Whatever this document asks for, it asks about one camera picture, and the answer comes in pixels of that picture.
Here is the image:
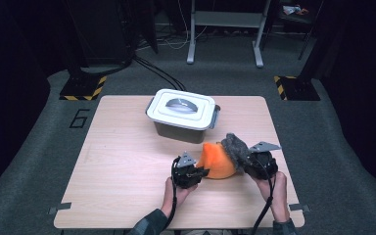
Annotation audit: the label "orange plush toy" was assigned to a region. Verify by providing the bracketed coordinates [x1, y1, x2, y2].
[195, 141, 238, 180]

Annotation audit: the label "black equipment cabinet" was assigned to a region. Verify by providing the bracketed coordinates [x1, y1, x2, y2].
[63, 0, 135, 67]

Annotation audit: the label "white metal desk frame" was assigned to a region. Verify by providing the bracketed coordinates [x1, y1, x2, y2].
[186, 0, 272, 69]

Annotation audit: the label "grey tape strip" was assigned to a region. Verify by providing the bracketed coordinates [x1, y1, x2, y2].
[48, 202, 72, 215]
[288, 203, 311, 213]

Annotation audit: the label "brown translucent storage box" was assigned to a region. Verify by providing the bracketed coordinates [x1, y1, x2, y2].
[153, 121, 207, 145]

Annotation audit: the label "orange and white clutter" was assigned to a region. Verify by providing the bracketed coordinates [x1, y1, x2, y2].
[282, 4, 309, 17]

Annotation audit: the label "black floor cables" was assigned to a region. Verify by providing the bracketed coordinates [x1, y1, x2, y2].
[133, 55, 187, 92]

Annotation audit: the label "white lidded plastic box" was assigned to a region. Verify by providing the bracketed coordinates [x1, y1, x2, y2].
[145, 88, 221, 131]

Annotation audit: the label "grey fluffy cloth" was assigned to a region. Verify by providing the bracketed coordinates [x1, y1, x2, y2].
[220, 132, 253, 173]

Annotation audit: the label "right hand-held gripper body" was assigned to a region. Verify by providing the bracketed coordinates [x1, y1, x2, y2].
[244, 141, 282, 180]

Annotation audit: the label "hand-held gripper black cable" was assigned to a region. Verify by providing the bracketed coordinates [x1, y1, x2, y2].
[163, 156, 181, 233]
[251, 163, 277, 235]

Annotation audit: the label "person's right hand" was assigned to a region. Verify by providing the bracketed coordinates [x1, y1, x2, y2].
[254, 172, 291, 223]

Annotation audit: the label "person's leg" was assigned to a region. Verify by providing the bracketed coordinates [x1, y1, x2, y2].
[180, 229, 229, 235]

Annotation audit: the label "white thin cable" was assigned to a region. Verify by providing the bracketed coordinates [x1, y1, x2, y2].
[163, 0, 210, 51]

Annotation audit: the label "person's left hand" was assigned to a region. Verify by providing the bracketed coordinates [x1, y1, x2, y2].
[161, 177, 199, 219]

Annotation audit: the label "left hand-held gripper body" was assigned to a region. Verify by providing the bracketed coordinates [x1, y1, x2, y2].
[170, 151, 200, 190]

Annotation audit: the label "black yellow striped stand base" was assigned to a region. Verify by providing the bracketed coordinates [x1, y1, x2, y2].
[273, 75, 321, 102]
[59, 75, 108, 102]

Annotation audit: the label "right hand-held gripper black cable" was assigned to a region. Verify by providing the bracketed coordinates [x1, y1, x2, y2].
[251, 163, 277, 235]

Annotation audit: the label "left hand-held gripper black cable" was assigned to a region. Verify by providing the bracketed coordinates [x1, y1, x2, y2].
[163, 156, 181, 233]

